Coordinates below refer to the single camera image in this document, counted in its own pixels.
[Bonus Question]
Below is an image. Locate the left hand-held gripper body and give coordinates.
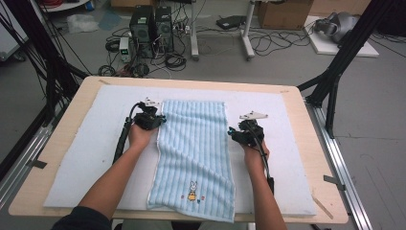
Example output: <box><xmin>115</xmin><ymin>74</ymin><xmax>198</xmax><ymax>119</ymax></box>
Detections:
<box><xmin>133</xmin><ymin>97</ymin><xmax>165</xmax><ymax>131</ymax></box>

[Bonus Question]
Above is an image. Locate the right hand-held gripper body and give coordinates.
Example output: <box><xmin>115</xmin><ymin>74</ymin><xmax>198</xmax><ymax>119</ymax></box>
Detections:
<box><xmin>234</xmin><ymin>110</ymin><xmax>269</xmax><ymax>149</ymax></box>

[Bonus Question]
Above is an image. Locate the light blue striped towel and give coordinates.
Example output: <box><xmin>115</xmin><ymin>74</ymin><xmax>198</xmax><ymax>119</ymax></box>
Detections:
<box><xmin>147</xmin><ymin>99</ymin><xmax>237</xmax><ymax>223</ymax></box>

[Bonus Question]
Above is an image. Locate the person's left hand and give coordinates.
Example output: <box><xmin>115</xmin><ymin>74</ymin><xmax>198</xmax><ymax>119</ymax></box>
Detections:
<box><xmin>127</xmin><ymin>124</ymin><xmax>159</xmax><ymax>151</ymax></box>

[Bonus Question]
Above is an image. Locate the person's right hand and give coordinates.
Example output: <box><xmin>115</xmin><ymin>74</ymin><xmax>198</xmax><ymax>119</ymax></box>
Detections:
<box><xmin>242</xmin><ymin>141</ymin><xmax>270</xmax><ymax>171</ymax></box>

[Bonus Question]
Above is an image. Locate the white foam mat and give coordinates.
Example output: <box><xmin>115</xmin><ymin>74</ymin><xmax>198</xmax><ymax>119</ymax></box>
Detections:
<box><xmin>42</xmin><ymin>84</ymin><xmax>318</xmax><ymax>217</ymax></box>

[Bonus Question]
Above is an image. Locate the white power supply unit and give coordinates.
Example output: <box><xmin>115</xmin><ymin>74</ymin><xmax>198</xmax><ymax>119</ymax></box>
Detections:
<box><xmin>118</xmin><ymin>36</ymin><xmax>133</xmax><ymax>63</ymax></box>

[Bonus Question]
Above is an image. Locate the black computer tower with fan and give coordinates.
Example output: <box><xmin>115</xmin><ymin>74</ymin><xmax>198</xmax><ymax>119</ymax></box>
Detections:
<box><xmin>154</xmin><ymin>5</ymin><xmax>175</xmax><ymax>54</ymax></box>

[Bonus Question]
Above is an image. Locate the white desk leg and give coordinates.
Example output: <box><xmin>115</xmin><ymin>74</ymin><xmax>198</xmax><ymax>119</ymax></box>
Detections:
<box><xmin>240</xmin><ymin>0</ymin><xmax>256</xmax><ymax>61</ymax></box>
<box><xmin>190</xmin><ymin>0</ymin><xmax>200</xmax><ymax>62</ymax></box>

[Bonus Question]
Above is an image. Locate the black tape strip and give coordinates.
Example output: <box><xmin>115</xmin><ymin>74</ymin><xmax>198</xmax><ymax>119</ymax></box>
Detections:
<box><xmin>28</xmin><ymin>159</ymin><xmax>49</xmax><ymax>170</ymax></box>
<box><xmin>323</xmin><ymin>174</ymin><xmax>347</xmax><ymax>192</ymax></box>

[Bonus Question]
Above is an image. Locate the thin wooden stick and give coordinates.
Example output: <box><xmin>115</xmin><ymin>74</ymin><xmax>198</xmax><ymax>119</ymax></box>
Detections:
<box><xmin>311</xmin><ymin>195</ymin><xmax>335</xmax><ymax>220</ymax></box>

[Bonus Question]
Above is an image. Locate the black flat laptop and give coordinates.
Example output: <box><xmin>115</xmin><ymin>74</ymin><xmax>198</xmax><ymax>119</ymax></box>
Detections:
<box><xmin>215</xmin><ymin>14</ymin><xmax>247</xmax><ymax>31</ymax></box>

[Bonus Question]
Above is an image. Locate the white floor board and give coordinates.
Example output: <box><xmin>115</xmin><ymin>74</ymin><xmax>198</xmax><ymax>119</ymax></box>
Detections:
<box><xmin>304</xmin><ymin>14</ymin><xmax>380</xmax><ymax>58</ymax></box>

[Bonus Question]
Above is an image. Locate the clear plastic bag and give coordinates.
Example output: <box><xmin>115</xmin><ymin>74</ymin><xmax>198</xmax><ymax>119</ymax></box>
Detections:
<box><xmin>66</xmin><ymin>13</ymin><xmax>101</xmax><ymax>35</ymax></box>

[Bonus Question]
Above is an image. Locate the person's dark sleeve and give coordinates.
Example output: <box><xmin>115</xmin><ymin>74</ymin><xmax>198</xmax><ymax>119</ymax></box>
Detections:
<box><xmin>51</xmin><ymin>205</ymin><xmax>113</xmax><ymax>230</ymax></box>

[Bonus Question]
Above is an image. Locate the open brown cardboard box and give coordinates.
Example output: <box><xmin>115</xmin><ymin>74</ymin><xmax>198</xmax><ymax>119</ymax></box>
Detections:
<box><xmin>257</xmin><ymin>0</ymin><xmax>314</xmax><ymax>31</ymax></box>

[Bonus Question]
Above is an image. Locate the grey helmet-shaped device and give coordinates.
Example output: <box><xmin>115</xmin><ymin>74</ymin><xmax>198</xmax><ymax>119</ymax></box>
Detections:
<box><xmin>313</xmin><ymin>11</ymin><xmax>360</xmax><ymax>44</ymax></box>

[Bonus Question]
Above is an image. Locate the large brown cardboard box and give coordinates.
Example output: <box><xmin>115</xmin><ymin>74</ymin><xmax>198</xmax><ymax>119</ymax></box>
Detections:
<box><xmin>310</xmin><ymin>0</ymin><xmax>373</xmax><ymax>17</ymax></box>

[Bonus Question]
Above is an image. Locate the coiled black cable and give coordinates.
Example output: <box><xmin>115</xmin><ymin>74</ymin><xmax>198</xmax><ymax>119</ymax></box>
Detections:
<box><xmin>164</xmin><ymin>52</ymin><xmax>188</xmax><ymax>72</ymax></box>

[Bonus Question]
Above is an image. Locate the tangle of black floor cables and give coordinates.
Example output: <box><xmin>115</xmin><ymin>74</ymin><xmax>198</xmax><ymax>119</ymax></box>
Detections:
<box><xmin>248</xmin><ymin>28</ymin><xmax>316</xmax><ymax>58</ymax></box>

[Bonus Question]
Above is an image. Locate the aluminium floor rail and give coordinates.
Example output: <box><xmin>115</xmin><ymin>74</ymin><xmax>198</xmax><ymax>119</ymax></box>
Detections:
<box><xmin>305</xmin><ymin>101</ymin><xmax>373</xmax><ymax>230</ymax></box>
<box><xmin>0</xmin><ymin>125</ymin><xmax>55</xmax><ymax>209</ymax></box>

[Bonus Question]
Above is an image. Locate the black frame with cables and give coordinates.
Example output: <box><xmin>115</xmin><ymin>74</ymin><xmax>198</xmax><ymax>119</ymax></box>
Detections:
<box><xmin>0</xmin><ymin>0</ymin><xmax>91</xmax><ymax>175</ymax></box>

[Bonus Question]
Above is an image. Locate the black metal frame post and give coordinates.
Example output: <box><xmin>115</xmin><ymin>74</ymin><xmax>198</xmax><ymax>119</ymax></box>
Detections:
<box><xmin>296</xmin><ymin>0</ymin><xmax>395</xmax><ymax>139</ymax></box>

